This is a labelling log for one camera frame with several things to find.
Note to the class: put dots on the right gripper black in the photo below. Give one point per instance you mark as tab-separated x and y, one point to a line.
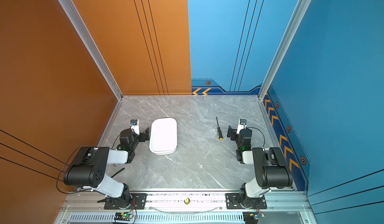
233	133

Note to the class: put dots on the aluminium corner post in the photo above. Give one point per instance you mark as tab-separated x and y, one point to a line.
292	27
87	39

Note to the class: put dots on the left green circuit board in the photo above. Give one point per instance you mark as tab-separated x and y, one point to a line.
123	218

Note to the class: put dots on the left aluminium corner post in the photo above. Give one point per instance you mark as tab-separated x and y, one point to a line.
87	39

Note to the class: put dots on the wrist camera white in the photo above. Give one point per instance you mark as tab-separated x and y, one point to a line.
241	125
134	126

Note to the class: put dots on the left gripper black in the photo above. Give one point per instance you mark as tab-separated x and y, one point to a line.
142	135

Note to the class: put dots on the right aluminium corner post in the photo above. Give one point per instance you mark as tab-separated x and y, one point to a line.
292	27

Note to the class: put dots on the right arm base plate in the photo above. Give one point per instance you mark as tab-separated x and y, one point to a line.
236	201

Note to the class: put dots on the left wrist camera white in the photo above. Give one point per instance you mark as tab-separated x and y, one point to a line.
134	126

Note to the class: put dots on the brass knob on rail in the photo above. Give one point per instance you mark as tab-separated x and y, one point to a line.
187	201

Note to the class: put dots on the aluminium front rail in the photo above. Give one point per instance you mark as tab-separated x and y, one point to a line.
188	207

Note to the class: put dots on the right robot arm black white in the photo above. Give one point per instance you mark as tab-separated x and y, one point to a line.
270	167

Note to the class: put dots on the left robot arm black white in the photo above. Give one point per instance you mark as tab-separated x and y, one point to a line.
88	172

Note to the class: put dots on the right circuit board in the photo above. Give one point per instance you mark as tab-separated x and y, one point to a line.
252	217

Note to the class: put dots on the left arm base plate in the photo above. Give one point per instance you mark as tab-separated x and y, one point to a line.
135	201

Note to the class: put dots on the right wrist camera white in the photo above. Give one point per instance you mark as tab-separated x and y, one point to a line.
241	125

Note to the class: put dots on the white plastic bin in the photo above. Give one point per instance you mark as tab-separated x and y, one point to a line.
163	136

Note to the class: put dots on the black yellow screwdriver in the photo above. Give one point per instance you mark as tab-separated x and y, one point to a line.
220	134

